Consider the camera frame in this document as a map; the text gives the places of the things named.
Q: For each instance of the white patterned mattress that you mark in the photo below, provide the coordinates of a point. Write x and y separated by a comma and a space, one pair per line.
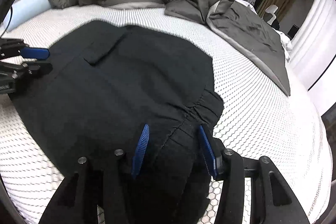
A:
257, 120

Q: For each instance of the light blue pillow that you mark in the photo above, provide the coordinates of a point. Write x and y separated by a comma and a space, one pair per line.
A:
23, 11

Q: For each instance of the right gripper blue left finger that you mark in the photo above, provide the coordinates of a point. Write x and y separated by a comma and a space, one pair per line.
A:
77, 197

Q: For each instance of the white curtain right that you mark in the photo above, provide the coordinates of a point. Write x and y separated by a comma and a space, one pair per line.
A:
314, 43

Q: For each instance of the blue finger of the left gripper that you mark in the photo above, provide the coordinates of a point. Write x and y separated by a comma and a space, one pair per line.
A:
34, 53

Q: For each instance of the black pants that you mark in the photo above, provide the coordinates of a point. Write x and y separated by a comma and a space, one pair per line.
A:
106, 83

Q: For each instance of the white chair in background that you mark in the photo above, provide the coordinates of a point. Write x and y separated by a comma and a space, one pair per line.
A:
269, 14

